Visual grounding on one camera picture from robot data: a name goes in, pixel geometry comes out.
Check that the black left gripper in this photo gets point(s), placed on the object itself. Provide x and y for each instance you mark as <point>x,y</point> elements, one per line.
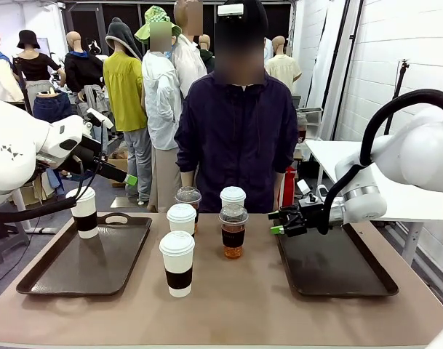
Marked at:
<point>84,152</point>

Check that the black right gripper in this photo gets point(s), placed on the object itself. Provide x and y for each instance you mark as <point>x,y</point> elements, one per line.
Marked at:
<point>305,216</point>

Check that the clear iced tea cup dark sleeve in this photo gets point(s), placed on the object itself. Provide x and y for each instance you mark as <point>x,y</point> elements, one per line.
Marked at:
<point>233,236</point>

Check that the white paper cup black sleeve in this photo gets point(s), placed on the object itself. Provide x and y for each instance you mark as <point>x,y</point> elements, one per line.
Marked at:
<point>83,214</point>
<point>177,269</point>
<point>181,220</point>
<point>232,196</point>

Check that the clear plastic iced tea cup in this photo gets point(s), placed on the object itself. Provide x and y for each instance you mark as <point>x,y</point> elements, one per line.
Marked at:
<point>187,195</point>

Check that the person's left forearm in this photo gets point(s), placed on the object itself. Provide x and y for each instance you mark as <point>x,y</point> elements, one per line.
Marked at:
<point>278,189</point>

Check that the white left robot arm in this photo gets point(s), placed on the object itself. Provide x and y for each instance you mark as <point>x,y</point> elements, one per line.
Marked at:
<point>10,145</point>

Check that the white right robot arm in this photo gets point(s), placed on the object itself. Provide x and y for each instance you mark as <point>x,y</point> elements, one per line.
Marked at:
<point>406,152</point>

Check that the person's right forearm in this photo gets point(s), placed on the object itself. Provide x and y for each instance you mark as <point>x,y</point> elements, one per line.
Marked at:
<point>187,180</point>

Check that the cardboard box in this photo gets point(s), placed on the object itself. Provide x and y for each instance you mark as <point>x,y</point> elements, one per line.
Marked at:
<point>117,163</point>

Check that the white device on black stand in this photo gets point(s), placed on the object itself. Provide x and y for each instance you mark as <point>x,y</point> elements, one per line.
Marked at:
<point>97,117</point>

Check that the mannequin white shirt green hat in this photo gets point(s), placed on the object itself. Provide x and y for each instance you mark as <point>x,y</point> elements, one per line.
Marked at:
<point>159,109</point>

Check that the mannequin yellow shirt grey hood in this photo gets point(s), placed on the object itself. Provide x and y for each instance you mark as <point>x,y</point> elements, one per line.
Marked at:
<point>124,94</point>

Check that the white side table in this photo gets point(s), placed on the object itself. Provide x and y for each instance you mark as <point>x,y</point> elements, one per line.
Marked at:
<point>330,149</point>

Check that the person in navy jacket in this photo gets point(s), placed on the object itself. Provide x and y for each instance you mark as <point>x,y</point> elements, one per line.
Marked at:
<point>239,138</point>

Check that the denim skirt torso form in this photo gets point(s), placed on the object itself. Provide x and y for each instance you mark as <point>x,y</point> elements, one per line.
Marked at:
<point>52,105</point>

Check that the glass jar of tea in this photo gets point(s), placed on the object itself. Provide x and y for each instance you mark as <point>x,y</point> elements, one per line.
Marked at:
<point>302,131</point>

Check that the mannequin in black hoodie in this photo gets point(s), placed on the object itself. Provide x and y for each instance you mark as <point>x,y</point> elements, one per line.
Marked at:
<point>81,71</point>

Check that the metal container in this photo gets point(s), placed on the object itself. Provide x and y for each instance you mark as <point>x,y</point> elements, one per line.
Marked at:
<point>312,112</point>

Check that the grey stool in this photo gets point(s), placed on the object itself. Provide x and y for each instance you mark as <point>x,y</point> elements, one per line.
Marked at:
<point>6,240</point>

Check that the tall mannequin in white shirt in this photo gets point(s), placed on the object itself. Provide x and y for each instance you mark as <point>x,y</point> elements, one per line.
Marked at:
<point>188,62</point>

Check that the mannequin black hat black top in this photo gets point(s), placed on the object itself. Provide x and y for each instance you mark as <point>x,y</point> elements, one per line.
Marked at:
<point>33,65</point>

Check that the mannequin in dark green top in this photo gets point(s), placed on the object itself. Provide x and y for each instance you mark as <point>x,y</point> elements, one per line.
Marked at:
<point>206,54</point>

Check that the mannequin in cream shirt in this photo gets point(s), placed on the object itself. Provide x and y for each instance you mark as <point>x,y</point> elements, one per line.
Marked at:
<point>283,69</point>

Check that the black tripod stand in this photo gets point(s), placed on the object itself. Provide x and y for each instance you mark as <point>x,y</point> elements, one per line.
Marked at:
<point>398,87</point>

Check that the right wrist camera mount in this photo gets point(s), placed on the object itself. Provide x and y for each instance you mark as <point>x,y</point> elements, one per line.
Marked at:
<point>304,187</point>

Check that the white head-mounted camera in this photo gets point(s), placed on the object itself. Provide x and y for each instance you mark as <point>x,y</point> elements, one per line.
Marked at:
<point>230,10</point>

